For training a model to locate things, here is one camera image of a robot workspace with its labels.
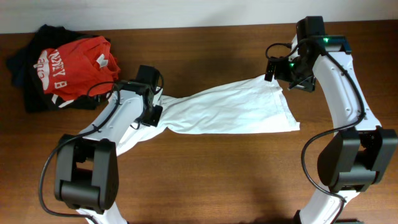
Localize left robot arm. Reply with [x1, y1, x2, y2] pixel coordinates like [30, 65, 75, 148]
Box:
[52, 78, 164, 223]

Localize black folded clothes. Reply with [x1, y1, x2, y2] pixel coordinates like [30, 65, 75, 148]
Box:
[6, 25, 105, 113]

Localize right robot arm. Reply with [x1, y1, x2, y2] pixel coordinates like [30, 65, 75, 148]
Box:
[266, 35, 397, 223]

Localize white t-shirt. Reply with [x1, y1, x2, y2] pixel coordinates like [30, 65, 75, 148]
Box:
[116, 75, 300, 156]

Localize red printed t-shirt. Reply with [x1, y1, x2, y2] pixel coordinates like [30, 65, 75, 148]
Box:
[34, 36, 121, 103]

